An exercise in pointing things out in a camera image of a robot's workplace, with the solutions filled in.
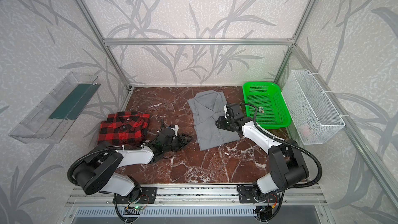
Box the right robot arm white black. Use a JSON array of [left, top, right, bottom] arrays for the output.
[[216, 103, 323, 203]]

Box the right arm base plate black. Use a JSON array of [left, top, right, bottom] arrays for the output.
[[236, 185, 280, 205]]

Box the green plastic basket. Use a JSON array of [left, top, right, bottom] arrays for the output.
[[243, 82, 292, 129]]

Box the red black plaid folded shirt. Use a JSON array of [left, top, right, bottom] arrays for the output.
[[97, 111, 150, 146]]

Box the clear plastic wall bin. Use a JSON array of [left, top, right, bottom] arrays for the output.
[[9, 72, 101, 144]]

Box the aluminium front rail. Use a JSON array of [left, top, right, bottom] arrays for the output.
[[65, 183, 327, 207]]

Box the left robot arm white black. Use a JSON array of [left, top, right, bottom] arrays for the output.
[[67, 125, 192, 198]]

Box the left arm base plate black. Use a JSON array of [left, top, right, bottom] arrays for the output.
[[136, 187, 158, 204]]

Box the grey long sleeve shirt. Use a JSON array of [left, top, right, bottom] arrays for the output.
[[188, 90, 240, 151]]

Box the white wire mesh basket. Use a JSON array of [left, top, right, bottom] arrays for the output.
[[282, 69, 345, 145]]

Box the pink item in wire basket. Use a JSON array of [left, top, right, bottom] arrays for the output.
[[299, 124, 314, 139]]

